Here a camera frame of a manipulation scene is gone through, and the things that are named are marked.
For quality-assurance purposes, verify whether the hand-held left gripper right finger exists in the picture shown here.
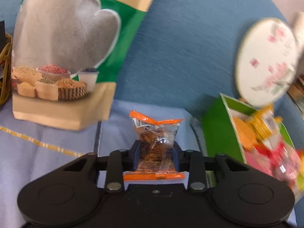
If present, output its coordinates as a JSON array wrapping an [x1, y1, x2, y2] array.
[[174, 142, 250, 193]]

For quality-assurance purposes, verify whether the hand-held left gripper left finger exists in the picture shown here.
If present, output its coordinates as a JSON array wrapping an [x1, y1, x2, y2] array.
[[63, 140, 141, 193]]

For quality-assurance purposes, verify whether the orange-edged clear snack packet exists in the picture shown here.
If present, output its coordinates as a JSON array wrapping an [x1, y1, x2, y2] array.
[[123, 110, 186, 181]]

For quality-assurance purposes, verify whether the green cardboard box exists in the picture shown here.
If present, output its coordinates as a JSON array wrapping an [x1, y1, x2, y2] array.
[[201, 93, 304, 198]]

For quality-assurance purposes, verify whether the pile of assorted snack packets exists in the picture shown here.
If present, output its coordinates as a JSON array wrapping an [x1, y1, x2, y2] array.
[[234, 104, 304, 191]]

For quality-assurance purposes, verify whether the blue sofa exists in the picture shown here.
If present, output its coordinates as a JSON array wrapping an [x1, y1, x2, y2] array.
[[0, 0, 304, 228]]

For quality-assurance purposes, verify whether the large grain pouch bag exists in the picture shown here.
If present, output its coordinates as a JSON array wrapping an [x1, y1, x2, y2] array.
[[12, 0, 164, 131]]

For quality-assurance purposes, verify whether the dark metal shelf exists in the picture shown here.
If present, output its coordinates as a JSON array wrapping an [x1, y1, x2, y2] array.
[[287, 74, 304, 118]]

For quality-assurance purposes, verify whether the gold woven basket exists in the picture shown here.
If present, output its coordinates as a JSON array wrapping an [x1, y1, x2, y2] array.
[[0, 32, 14, 106]]

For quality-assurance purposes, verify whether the translucent plastic sheet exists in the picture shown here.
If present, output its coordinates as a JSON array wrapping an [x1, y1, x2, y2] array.
[[292, 11, 304, 55]]

